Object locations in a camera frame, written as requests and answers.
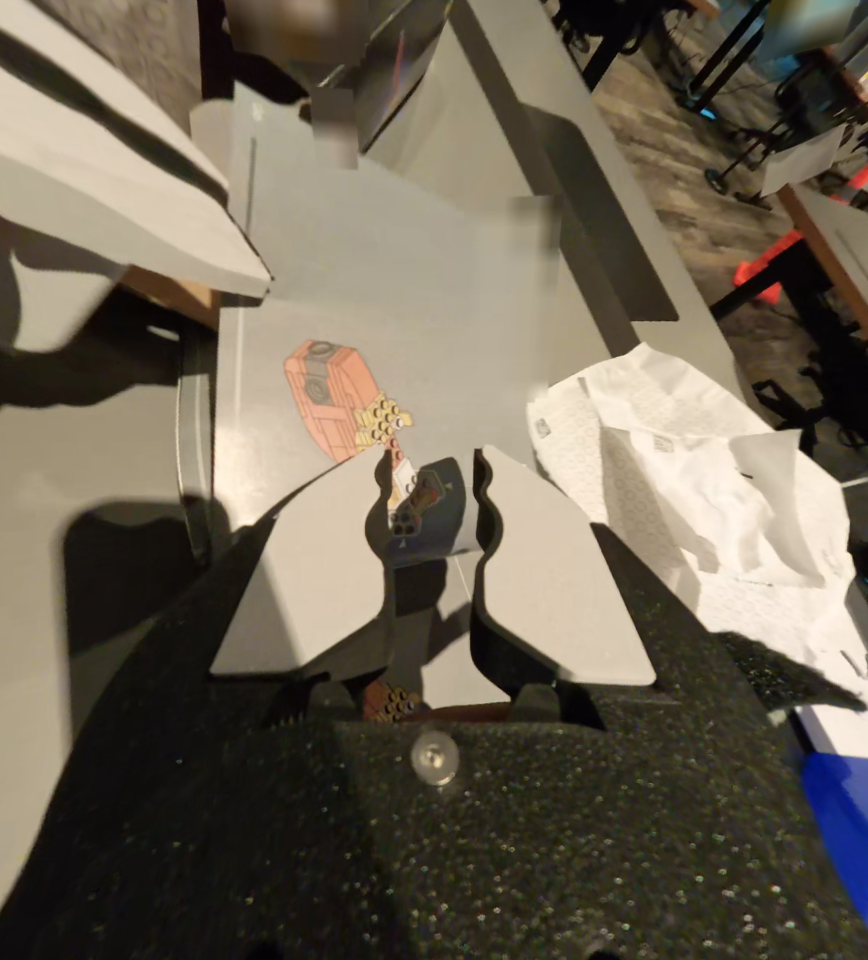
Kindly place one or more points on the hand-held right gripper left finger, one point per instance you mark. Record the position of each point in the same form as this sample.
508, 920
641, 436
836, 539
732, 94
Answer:
306, 592

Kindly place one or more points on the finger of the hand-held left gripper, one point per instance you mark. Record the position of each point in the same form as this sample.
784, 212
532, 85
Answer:
43, 45
103, 195

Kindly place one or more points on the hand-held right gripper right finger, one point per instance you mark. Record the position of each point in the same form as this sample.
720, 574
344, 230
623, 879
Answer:
561, 600

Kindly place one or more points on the grey instruction booklet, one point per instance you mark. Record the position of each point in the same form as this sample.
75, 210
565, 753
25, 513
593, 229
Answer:
404, 300

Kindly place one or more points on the blue plastic bin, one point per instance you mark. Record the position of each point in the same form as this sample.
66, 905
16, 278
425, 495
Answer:
861, 840

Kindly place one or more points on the crumpled white paper bag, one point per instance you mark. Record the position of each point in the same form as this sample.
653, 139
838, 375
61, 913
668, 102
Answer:
704, 450

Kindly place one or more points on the red-orange plastic object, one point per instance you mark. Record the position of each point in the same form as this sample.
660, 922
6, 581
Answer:
756, 270

